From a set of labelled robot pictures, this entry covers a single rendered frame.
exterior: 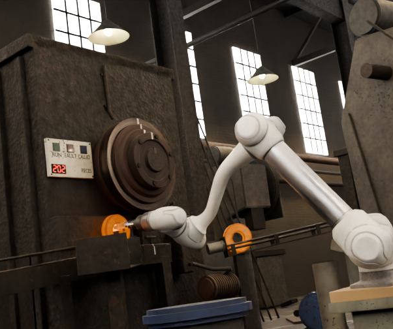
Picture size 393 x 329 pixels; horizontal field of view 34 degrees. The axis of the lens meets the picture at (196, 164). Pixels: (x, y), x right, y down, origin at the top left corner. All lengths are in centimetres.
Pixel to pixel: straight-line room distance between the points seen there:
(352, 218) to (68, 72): 161
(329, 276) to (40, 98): 163
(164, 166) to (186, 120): 445
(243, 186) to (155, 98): 749
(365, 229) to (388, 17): 363
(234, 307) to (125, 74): 199
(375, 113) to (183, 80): 301
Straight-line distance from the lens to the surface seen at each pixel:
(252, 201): 1109
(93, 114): 325
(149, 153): 310
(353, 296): 250
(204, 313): 174
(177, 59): 785
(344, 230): 235
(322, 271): 324
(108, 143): 306
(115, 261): 247
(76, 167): 307
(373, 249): 230
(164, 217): 273
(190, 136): 760
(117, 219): 301
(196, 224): 282
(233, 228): 337
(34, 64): 313
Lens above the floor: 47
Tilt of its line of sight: 11 degrees up
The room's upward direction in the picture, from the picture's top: 8 degrees counter-clockwise
